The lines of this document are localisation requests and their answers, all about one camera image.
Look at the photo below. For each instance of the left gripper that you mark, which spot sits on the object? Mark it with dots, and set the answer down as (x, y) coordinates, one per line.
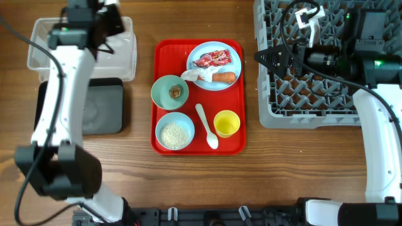
(113, 12)

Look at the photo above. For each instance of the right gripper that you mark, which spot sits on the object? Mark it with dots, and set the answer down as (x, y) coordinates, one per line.
(284, 64)

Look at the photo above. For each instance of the orange carrot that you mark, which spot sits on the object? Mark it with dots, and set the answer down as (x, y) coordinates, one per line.
(224, 77)

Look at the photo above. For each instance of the red snack wrapper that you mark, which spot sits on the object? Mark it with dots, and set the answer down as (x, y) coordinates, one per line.
(215, 58)

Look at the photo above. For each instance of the white napkin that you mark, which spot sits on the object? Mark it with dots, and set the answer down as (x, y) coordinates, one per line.
(191, 75)

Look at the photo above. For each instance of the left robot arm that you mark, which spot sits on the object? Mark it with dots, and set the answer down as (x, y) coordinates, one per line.
(55, 164)

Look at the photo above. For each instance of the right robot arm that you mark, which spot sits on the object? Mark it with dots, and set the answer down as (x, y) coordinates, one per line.
(329, 65)

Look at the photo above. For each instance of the grey dishwasher rack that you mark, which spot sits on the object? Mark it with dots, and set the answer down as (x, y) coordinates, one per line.
(309, 102)

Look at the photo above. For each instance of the light blue plate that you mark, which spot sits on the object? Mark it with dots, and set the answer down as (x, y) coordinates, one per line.
(234, 66)

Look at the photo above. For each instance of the clear plastic bin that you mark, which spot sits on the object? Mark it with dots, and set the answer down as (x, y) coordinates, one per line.
(122, 64)

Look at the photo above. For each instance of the yellow plastic cup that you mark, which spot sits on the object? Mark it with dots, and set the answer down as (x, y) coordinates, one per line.
(226, 123)

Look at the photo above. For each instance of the black square bin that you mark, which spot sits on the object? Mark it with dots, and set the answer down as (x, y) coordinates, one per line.
(103, 112)

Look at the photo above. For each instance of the red plastic tray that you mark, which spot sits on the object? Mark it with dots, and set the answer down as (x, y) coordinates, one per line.
(172, 57)

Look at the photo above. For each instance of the green bowl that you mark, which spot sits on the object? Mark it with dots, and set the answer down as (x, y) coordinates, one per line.
(160, 92)

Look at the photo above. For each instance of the brown food scrap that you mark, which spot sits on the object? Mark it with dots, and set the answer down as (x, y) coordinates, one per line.
(175, 91)

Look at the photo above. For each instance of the white plastic spoon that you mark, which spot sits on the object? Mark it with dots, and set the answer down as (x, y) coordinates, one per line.
(211, 138)

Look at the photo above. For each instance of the blue bowl with rice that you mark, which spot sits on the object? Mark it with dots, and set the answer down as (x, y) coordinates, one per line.
(175, 131)

